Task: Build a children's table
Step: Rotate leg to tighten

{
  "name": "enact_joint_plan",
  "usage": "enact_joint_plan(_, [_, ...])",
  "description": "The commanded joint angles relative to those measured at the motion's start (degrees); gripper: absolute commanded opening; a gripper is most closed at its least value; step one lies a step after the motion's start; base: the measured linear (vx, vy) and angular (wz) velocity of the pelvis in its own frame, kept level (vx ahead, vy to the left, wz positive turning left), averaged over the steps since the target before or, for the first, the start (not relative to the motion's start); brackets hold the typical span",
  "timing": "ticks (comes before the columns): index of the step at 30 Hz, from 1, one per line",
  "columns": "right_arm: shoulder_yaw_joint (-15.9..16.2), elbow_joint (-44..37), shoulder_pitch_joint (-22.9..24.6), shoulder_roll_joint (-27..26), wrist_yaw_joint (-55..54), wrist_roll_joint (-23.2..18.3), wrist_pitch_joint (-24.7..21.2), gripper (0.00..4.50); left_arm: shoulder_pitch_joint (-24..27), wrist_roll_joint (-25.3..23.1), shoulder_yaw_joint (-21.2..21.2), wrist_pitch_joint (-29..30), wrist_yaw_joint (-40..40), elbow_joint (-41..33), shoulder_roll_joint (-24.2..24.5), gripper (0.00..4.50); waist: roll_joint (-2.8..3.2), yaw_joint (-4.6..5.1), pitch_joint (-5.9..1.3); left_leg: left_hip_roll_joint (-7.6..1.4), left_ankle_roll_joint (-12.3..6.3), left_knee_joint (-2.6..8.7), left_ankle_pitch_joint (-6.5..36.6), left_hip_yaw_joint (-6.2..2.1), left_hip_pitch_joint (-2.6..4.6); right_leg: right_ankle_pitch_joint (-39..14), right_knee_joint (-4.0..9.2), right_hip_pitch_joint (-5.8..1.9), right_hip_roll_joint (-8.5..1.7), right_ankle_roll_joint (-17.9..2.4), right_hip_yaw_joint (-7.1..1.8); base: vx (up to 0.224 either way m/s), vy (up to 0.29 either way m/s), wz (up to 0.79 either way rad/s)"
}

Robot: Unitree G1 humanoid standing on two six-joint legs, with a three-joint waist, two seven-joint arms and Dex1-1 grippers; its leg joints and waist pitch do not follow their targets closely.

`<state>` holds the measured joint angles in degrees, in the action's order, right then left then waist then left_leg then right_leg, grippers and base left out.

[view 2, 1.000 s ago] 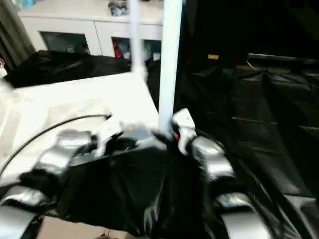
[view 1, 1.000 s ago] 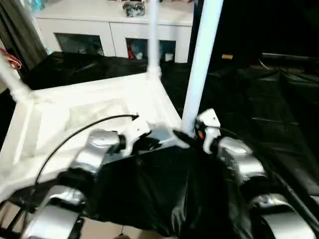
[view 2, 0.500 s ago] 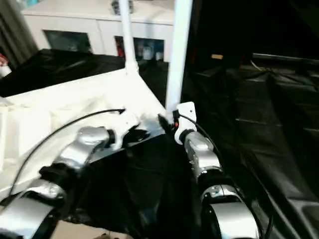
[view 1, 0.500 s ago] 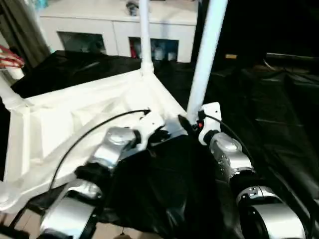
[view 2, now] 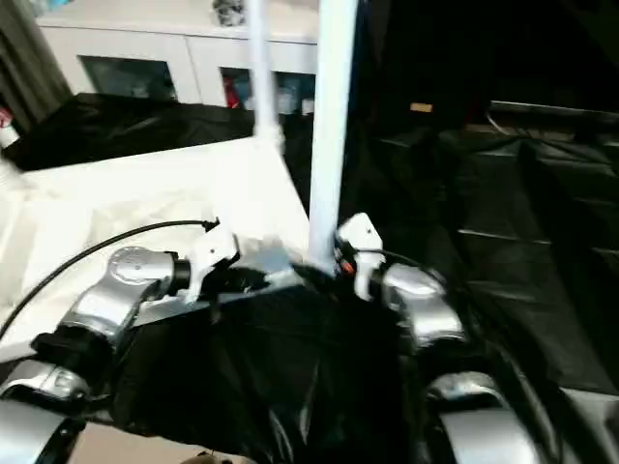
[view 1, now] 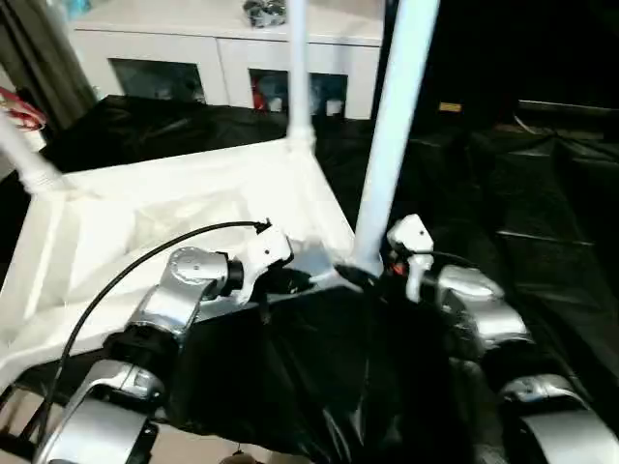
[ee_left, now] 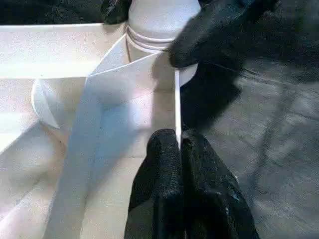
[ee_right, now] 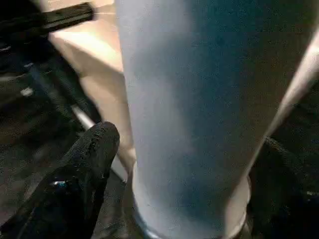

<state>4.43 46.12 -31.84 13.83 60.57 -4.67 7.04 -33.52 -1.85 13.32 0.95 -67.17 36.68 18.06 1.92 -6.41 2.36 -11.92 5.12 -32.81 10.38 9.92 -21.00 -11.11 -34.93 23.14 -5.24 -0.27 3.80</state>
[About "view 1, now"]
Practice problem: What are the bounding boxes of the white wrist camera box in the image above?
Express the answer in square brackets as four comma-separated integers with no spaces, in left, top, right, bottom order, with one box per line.
[386,214,435,305]
[239,222,296,309]

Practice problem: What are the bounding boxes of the small teal box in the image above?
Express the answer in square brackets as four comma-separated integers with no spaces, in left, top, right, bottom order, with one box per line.
[65,0,94,20]

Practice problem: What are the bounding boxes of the white glass-door cabinet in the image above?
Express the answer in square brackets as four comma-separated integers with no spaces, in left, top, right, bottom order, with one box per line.
[72,0,384,121]

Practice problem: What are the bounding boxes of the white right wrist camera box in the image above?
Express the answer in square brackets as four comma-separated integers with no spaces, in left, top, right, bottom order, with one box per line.
[386,214,435,305]

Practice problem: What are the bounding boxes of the black glossy mat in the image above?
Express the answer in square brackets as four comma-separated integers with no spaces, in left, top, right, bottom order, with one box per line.
[0,94,619,464]

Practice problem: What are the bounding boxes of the white plastic table leg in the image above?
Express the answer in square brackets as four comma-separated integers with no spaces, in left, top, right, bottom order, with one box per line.
[350,0,442,280]
[284,0,316,157]
[0,115,68,198]

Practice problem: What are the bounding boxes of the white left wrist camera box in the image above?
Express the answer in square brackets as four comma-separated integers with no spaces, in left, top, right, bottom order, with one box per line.
[239,222,296,309]

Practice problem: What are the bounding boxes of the black metal table frame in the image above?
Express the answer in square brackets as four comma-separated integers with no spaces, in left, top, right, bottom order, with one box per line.
[0,384,60,464]

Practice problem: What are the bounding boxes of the black bundle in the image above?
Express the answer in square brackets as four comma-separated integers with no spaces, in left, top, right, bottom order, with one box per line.
[243,0,290,30]

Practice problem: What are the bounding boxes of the white plastic container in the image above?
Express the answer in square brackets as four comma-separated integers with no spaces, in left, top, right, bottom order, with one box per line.
[23,128,48,152]

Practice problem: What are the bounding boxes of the red clothes hangers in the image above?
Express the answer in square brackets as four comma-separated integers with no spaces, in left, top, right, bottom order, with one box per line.
[0,86,48,132]

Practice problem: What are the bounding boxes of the white plastic table top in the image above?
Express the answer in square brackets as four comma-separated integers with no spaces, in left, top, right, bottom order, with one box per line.
[0,137,379,384]

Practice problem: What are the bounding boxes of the grey curtain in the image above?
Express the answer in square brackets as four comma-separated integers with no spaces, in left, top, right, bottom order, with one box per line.
[0,0,99,131]

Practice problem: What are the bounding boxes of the black television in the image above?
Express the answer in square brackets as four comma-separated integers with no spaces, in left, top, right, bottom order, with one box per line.
[516,99,619,117]

